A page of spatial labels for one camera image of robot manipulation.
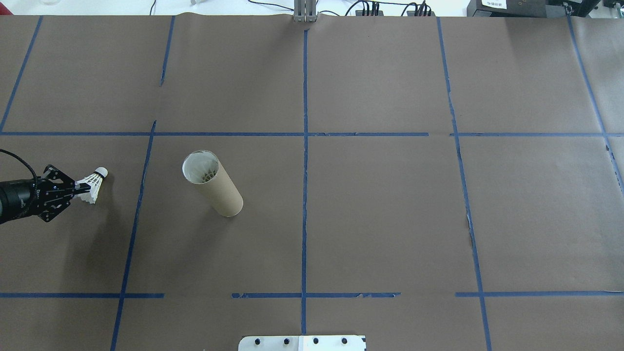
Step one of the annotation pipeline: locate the white feather shuttlecock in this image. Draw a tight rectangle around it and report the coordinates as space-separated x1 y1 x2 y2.
188 155 218 183
76 167 109 204

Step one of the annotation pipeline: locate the brown cardboard tube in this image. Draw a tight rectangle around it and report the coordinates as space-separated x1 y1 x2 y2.
182 150 244 217

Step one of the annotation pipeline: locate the white metal mounting plate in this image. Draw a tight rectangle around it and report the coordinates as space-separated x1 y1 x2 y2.
238 335 367 351

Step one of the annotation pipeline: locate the black box with white label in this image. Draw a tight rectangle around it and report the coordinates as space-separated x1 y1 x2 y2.
467 0 554 18

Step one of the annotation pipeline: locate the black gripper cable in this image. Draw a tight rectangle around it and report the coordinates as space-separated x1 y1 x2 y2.
0 149 39 181

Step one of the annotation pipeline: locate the aluminium profile post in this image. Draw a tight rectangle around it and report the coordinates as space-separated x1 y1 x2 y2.
293 0 318 23

